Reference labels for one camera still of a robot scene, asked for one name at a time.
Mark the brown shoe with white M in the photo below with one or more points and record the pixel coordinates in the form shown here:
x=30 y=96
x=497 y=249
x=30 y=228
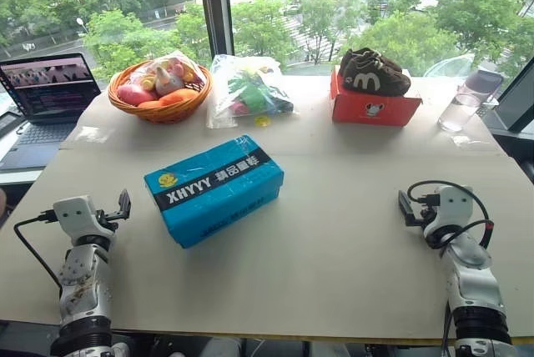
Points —
x=375 y=79

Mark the orange-red shoe box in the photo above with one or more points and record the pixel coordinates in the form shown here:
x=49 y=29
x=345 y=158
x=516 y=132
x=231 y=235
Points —
x=367 y=109

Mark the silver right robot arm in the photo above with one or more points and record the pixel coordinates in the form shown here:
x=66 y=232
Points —
x=471 y=278

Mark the clear bottle with purple lid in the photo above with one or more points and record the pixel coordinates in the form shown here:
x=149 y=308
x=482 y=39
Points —
x=463 y=102

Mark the clear bag of colourful toys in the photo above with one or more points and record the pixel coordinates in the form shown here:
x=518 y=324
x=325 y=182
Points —
x=250 y=90

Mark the grey unicorn toy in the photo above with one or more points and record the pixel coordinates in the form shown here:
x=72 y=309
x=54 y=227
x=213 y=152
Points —
x=167 y=79

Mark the orange woven basket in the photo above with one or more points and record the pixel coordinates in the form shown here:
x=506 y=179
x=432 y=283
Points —
x=167 y=113

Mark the brown shoe with beige laces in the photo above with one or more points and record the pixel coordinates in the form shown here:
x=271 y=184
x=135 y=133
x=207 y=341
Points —
x=375 y=58

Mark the orange plush toy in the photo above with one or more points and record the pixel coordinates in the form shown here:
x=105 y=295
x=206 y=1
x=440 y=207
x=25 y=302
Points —
x=175 y=98

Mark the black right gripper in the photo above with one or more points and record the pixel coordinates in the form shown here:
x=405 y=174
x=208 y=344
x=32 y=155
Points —
x=426 y=212

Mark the blue shoe box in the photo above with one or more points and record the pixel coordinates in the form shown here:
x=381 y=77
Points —
x=217 y=190

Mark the yellow round sticker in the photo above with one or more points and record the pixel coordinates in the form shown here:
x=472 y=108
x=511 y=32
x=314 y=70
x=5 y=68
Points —
x=263 y=121

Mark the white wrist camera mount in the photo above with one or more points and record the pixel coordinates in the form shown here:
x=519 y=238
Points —
x=75 y=213
x=454 y=204

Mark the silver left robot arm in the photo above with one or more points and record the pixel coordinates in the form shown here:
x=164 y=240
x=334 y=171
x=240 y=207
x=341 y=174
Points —
x=81 y=278

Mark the black window frame post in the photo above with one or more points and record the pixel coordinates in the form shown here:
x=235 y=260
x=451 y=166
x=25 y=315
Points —
x=217 y=11

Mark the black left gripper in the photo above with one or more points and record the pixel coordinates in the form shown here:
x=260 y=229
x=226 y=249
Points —
x=107 y=216

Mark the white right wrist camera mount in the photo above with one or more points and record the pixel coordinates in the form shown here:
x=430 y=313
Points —
x=454 y=204

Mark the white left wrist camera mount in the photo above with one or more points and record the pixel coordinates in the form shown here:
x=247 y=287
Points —
x=75 y=213

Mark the pink plush toy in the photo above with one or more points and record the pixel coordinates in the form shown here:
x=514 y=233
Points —
x=130 y=95

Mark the open dark laptop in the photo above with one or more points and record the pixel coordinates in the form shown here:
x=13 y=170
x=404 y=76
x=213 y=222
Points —
x=46 y=94

